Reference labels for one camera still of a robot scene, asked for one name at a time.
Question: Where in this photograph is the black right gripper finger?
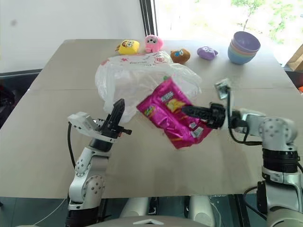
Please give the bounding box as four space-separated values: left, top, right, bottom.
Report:
186 111 209 122
181 105 210 114

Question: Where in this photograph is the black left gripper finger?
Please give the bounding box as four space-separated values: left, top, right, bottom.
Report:
109 101 121 122
117 98 125 123

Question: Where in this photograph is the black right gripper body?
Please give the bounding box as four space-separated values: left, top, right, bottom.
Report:
205 102 227 130

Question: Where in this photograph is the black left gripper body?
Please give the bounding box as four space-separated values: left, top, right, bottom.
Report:
100 113 133 140

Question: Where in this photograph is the pink snack packet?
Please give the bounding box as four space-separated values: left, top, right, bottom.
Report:
136 78 213 150

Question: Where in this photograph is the clear printed plastic bag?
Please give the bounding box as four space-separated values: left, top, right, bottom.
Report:
95 51 203 124

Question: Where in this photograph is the brown paper bag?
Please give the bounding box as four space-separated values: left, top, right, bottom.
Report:
285 43 303 71

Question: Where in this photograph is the brown plush toy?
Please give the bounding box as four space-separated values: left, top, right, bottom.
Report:
170 48 191 64

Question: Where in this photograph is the purple plush toy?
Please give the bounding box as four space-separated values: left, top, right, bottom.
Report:
197 46 219 60

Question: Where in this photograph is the blue plastic bowl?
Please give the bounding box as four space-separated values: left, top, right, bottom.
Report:
228 46 258 65

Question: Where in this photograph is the yellow plush toy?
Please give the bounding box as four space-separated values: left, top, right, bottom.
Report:
115 39 140 55

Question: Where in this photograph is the green plastic bowl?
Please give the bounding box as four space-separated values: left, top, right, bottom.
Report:
228 44 258 59

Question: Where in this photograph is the pink plastic bowl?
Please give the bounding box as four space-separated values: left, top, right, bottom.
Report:
229 40 260 56

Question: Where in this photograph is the pink plush toy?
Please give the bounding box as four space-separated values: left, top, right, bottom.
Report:
144 34 164 53

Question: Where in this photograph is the purple plastic bowl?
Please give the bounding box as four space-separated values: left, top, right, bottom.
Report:
232 31 261 54

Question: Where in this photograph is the grey rounded robot leg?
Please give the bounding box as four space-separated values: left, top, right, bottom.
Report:
119 197 150 218
188 195 216 227

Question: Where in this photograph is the grey robot torso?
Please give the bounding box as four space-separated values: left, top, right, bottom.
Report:
93 215 214 227

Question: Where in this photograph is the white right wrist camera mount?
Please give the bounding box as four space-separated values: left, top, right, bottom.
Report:
214 79 236 130

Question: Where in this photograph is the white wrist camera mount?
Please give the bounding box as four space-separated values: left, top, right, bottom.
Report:
67 112 106 137
214 79 236 130

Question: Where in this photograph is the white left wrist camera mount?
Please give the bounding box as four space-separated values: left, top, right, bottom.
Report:
67 112 106 137

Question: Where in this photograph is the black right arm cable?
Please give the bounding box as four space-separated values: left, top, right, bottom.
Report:
227 119 263 145

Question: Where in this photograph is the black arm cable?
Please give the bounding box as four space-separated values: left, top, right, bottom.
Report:
227 119 263 145
67 122 77 169

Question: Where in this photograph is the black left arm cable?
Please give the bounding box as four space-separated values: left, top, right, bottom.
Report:
67 122 77 169

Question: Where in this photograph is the black cable at right shoulder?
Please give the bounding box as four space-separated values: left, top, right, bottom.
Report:
243 186 269 223

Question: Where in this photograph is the black window frame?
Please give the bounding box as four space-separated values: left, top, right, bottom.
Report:
139 0 159 36

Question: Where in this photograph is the thin white cable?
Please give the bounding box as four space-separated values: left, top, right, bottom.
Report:
34 196 70 227

